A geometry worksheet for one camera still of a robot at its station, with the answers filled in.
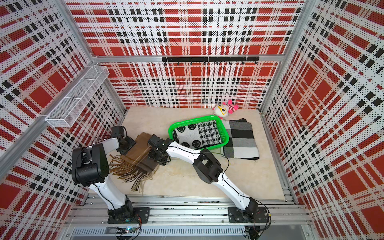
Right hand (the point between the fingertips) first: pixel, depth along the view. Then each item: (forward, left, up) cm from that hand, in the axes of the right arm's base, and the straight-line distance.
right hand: (154, 159), depth 90 cm
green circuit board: (-35, +6, -2) cm, 36 cm away
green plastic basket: (+16, -44, +4) cm, 47 cm away
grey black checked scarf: (+13, -57, -5) cm, 59 cm away
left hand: (+12, +17, -2) cm, 21 cm away
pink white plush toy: (+38, -45, +3) cm, 59 cm away
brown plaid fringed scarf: (-3, +9, 0) cm, 10 cm away
